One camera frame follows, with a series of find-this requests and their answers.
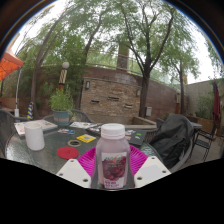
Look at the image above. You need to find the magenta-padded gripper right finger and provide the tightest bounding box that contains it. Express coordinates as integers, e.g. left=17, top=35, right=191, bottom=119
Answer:
left=128, top=144, right=172, bottom=189

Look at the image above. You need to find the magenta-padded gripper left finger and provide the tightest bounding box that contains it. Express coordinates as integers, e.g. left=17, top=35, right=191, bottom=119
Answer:
left=55, top=145, right=101, bottom=189

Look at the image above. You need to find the pink drink bottle white cap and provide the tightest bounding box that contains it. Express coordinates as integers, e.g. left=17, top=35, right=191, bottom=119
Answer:
left=95, top=123, right=132, bottom=191

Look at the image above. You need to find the flat round red coaster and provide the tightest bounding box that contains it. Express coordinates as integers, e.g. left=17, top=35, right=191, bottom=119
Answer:
left=56, top=146, right=80, bottom=160

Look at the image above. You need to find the yellow card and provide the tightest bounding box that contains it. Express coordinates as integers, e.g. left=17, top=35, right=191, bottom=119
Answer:
left=76, top=133, right=97, bottom=144

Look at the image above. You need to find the black folder with stickers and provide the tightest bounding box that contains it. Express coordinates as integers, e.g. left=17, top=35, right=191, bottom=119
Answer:
left=124, top=129, right=148, bottom=147

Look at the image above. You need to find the dark grey jacket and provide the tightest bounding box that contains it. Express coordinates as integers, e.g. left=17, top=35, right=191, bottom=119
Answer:
left=148, top=113, right=195, bottom=170

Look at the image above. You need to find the small colourful card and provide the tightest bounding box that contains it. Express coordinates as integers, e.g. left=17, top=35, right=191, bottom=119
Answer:
left=57, top=128, right=77, bottom=136

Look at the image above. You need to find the stack of printed leaflets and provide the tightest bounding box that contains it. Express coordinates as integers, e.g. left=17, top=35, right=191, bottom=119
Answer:
left=69, top=121, right=98, bottom=131

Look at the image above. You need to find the white paper cup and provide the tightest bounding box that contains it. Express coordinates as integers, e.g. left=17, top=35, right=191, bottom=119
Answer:
left=23, top=121, right=46, bottom=152

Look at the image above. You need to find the open white magazine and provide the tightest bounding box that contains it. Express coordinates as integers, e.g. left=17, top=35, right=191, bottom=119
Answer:
left=13, top=119, right=59, bottom=136

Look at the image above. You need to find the black metal chair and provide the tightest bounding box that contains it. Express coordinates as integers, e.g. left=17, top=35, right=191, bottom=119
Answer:
left=189, top=123, right=220, bottom=162

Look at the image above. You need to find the potted green plant teal pot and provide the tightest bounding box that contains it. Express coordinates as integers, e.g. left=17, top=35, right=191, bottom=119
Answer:
left=47, top=87, right=75, bottom=127

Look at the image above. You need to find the tall dark-trunked tree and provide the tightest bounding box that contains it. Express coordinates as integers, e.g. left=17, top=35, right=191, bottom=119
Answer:
left=113, top=0, right=201, bottom=119

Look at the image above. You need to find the closed dark red parasol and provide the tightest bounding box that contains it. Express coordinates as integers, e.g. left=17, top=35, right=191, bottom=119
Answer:
left=212, top=78, right=222, bottom=127

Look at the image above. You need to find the leaning thin-trunked tree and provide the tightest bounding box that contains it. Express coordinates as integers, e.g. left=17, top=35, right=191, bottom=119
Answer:
left=16, top=3, right=88, bottom=120

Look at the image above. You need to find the orange parasol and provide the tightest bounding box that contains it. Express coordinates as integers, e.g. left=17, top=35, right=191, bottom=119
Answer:
left=0, top=49, right=25, bottom=82

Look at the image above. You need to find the blue yellow striped post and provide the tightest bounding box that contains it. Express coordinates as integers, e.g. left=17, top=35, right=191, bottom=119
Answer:
left=26, top=101, right=35, bottom=121

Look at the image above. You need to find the striped lamp post white globe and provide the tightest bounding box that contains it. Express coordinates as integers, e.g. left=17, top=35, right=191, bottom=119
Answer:
left=57, top=61, right=71, bottom=92

